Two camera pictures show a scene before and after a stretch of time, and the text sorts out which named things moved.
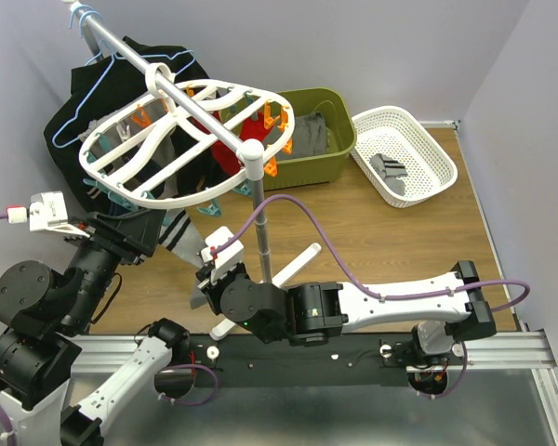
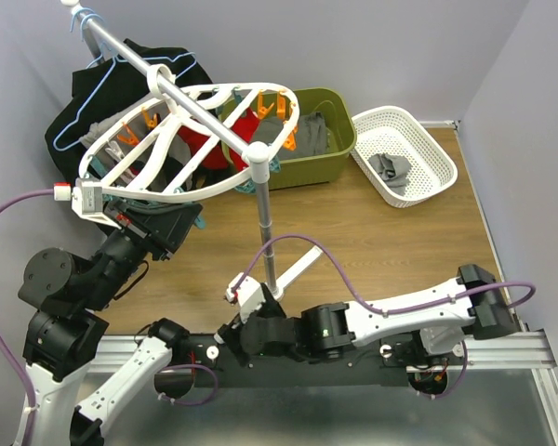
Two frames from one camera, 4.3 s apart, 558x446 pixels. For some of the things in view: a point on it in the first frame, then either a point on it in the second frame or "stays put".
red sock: [226, 155] -> [245, 128]
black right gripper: [212, 290] -> [232, 332]
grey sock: [390, 169] stays put
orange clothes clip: [269, 121] -> [281, 107]
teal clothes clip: [213, 209] -> [200, 221]
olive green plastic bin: [324, 169] stays put
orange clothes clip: [272, 167] -> [263, 111]
